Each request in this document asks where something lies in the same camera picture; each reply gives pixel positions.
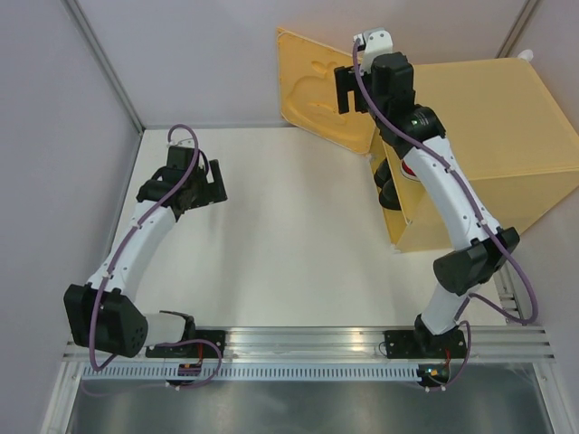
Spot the yellow cabinet door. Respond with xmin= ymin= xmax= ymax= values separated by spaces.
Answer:
xmin=276 ymin=27 xmax=375 ymax=155

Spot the red canvas sneaker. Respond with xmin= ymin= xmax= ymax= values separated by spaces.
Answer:
xmin=401 ymin=161 xmax=419 ymax=182

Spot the black patent loafer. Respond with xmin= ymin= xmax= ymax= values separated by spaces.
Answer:
xmin=379 ymin=179 xmax=402 ymax=211
xmin=374 ymin=159 xmax=392 ymax=189

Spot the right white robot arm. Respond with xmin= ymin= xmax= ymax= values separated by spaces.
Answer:
xmin=334 ymin=52 xmax=520 ymax=359

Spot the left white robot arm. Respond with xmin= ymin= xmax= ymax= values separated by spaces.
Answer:
xmin=63 ymin=146 xmax=227 ymax=358

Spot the yellow plastic shoe cabinet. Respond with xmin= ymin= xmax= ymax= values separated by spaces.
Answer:
xmin=370 ymin=48 xmax=579 ymax=253

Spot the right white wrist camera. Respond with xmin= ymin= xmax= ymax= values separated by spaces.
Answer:
xmin=353 ymin=28 xmax=394 ymax=71

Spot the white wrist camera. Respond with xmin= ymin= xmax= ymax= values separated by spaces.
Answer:
xmin=353 ymin=28 xmax=394 ymax=71
xmin=166 ymin=138 xmax=198 ymax=148

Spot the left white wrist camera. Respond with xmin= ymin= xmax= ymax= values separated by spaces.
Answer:
xmin=166 ymin=138 xmax=198 ymax=148

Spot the aluminium mounting rail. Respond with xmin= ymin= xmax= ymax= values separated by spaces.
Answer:
xmin=62 ymin=325 xmax=557 ymax=363

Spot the white slotted cable duct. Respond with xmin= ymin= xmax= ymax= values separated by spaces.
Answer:
xmin=81 ymin=363 xmax=422 ymax=382

